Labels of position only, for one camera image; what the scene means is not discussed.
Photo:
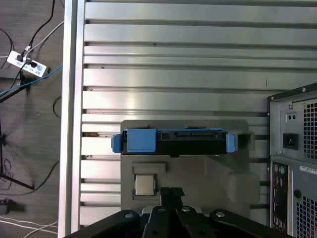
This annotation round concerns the silver CPU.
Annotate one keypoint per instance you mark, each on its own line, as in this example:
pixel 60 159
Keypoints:
pixel 145 184

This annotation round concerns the grey parts rack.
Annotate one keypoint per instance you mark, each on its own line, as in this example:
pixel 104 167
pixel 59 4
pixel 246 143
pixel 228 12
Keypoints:
pixel 198 173

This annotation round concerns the black PC case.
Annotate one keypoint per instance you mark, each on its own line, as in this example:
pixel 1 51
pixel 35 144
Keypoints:
pixel 284 129

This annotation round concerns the white power strip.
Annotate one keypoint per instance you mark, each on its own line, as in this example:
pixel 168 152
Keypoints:
pixel 15 58

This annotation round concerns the hard disk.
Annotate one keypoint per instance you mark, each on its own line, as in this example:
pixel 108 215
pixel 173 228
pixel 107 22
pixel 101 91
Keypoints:
pixel 141 141

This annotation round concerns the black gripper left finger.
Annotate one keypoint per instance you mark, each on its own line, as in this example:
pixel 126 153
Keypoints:
pixel 158 223

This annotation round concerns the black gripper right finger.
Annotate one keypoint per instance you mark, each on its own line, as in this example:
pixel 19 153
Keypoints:
pixel 190 223

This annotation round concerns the small black floor box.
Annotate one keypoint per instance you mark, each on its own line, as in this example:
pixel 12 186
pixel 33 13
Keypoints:
pixel 10 207

